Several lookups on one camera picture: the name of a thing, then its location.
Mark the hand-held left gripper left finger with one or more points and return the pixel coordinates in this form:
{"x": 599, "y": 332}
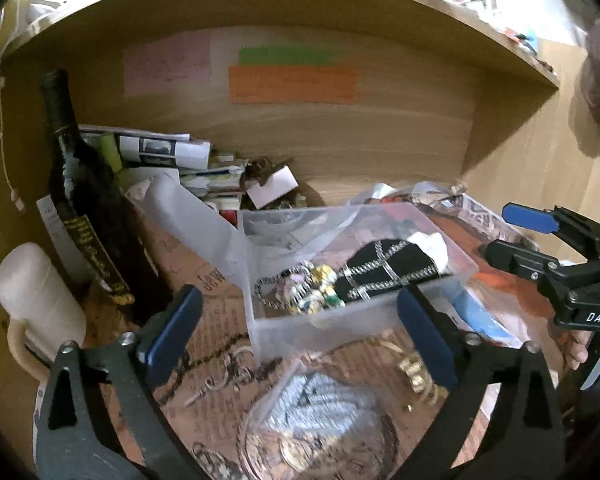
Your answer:
{"x": 172, "y": 332}

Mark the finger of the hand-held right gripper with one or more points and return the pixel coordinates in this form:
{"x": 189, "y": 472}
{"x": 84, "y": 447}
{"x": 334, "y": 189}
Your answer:
{"x": 520, "y": 260}
{"x": 527, "y": 217}

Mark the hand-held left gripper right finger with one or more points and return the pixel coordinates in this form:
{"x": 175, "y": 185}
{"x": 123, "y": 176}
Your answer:
{"x": 425, "y": 335}

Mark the clear plastic box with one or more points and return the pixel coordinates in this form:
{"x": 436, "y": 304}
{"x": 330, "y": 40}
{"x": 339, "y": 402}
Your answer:
{"x": 300, "y": 332}

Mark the person's right hand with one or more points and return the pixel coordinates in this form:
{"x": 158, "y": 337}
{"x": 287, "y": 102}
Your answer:
{"x": 576, "y": 351}

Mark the gold curled ribbon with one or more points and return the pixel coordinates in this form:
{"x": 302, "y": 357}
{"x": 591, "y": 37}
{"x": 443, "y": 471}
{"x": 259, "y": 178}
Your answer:
{"x": 415, "y": 375}

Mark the blue book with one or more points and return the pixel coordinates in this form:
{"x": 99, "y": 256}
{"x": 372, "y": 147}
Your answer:
{"x": 482, "y": 322}

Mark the white cloth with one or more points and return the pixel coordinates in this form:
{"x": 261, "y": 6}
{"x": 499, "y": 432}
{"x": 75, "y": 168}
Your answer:
{"x": 432, "y": 246}

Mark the crumpled newspaper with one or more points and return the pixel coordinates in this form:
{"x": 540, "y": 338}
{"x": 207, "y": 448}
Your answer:
{"x": 437, "y": 192}

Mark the clear plastic lid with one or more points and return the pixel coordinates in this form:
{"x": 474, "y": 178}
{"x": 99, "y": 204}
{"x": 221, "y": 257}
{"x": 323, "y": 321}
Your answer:
{"x": 200, "y": 230}

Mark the cream ceramic mug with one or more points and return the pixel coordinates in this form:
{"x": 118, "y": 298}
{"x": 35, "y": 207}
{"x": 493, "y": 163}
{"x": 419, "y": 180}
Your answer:
{"x": 35, "y": 290}

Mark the dark wine bottle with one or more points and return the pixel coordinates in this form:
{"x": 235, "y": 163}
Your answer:
{"x": 90, "y": 210}

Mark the pile of papers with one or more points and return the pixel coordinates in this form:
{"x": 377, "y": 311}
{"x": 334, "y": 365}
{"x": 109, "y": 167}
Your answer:
{"x": 212, "y": 182}

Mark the wooden shelf unit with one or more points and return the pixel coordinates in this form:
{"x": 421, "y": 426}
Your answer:
{"x": 380, "y": 145}

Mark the small white box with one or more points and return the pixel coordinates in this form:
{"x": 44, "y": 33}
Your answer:
{"x": 272, "y": 187}

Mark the folded newspaper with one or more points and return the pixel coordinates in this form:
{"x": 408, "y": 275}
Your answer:
{"x": 150, "y": 150}

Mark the yellow green marker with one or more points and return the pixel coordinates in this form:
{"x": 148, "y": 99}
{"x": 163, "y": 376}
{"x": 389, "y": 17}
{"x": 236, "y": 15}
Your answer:
{"x": 111, "y": 152}

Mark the orange paper note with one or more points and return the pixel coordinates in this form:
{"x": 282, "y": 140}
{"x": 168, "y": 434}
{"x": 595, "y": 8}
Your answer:
{"x": 292, "y": 85}

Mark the pink paper note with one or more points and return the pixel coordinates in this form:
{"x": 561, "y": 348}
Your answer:
{"x": 165, "y": 62}

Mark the green paper note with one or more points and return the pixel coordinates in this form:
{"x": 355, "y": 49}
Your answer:
{"x": 290, "y": 56}

